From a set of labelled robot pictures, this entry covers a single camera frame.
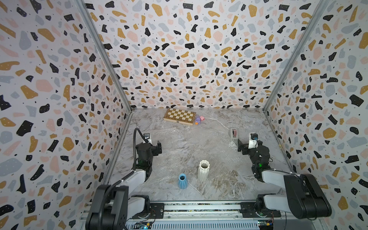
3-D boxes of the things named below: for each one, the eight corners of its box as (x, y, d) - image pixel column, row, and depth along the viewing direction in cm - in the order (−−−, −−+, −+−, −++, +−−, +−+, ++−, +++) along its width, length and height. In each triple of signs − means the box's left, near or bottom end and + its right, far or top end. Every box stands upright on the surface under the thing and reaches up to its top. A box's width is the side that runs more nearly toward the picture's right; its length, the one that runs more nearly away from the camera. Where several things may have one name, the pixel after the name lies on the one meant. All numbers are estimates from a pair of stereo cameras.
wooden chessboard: (163, 120, 117) (162, 117, 114) (168, 109, 124) (168, 107, 122) (193, 125, 113) (193, 123, 111) (196, 114, 121) (196, 112, 119)
